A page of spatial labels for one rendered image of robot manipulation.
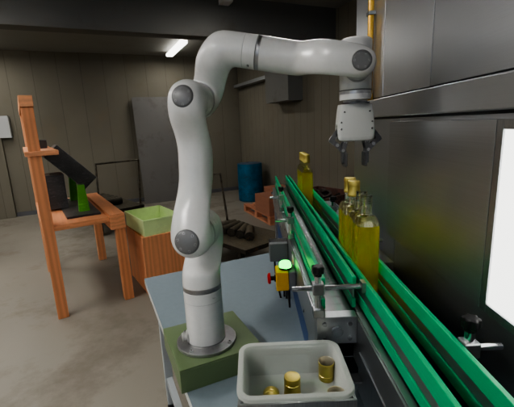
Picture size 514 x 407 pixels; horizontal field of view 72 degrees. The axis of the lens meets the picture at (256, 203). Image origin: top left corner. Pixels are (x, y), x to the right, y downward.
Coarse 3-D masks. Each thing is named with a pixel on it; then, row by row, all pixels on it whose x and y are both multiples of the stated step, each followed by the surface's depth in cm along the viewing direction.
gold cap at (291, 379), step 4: (288, 372) 75; (292, 372) 75; (296, 372) 75; (284, 376) 74; (288, 376) 74; (292, 376) 74; (296, 376) 74; (284, 380) 74; (288, 380) 73; (292, 380) 73; (296, 380) 73; (284, 384) 74; (288, 384) 73; (292, 384) 73; (296, 384) 73; (284, 388) 75; (288, 388) 73; (292, 388) 73; (296, 388) 73; (284, 392) 75; (288, 392) 74; (292, 392) 73; (296, 392) 73; (300, 392) 75
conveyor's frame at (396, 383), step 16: (272, 192) 259; (288, 224) 162; (288, 240) 148; (288, 256) 152; (304, 272) 109; (304, 304) 104; (368, 336) 76; (352, 352) 90; (368, 352) 76; (384, 352) 70; (368, 368) 76; (384, 368) 66; (384, 384) 66; (400, 384) 62; (384, 400) 67; (400, 400) 59
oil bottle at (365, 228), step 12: (360, 216) 90; (372, 216) 90; (360, 228) 89; (372, 228) 89; (360, 240) 90; (372, 240) 90; (360, 252) 91; (372, 252) 91; (360, 264) 91; (372, 264) 91; (372, 276) 92
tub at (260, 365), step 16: (240, 352) 78; (256, 352) 81; (272, 352) 81; (288, 352) 81; (304, 352) 81; (320, 352) 81; (336, 352) 77; (240, 368) 73; (256, 368) 81; (272, 368) 81; (288, 368) 81; (304, 368) 81; (336, 368) 76; (240, 384) 69; (256, 384) 78; (272, 384) 78; (304, 384) 78; (320, 384) 78; (336, 384) 76; (352, 384) 67; (240, 400) 66; (256, 400) 65; (272, 400) 65; (288, 400) 65; (304, 400) 65; (320, 400) 65
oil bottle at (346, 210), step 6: (348, 204) 103; (342, 210) 105; (348, 210) 101; (342, 216) 105; (348, 216) 101; (342, 222) 105; (348, 222) 101; (342, 228) 106; (348, 228) 101; (342, 234) 106; (348, 234) 102; (342, 240) 106; (348, 240) 102; (348, 246) 103; (348, 252) 103
